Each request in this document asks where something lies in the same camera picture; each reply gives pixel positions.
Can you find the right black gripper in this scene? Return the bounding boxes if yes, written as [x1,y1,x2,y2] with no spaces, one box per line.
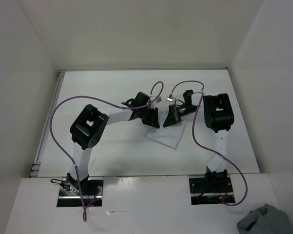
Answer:
[163,103,199,127]

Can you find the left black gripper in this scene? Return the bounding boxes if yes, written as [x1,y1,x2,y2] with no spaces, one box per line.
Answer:
[138,106,160,128]

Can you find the white skirt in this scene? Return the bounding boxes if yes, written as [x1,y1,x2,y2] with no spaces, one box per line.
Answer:
[146,121,186,150]

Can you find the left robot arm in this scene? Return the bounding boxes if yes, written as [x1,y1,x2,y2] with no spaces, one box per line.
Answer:
[66,92,160,195]

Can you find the grey skirt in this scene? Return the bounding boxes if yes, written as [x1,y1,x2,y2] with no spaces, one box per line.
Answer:
[236,204,293,234]

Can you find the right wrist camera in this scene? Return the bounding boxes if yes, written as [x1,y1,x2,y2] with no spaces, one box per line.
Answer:
[167,93,175,103]

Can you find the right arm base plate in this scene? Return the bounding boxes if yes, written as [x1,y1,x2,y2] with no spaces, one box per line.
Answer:
[188,175,235,205]

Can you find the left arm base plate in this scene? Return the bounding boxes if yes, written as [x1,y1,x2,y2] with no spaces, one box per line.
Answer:
[50,177,104,207]

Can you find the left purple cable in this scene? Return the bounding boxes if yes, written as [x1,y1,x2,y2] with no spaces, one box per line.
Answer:
[49,80,165,222]

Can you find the aluminium table rail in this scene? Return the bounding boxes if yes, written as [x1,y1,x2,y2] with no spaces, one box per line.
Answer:
[29,70,66,178]

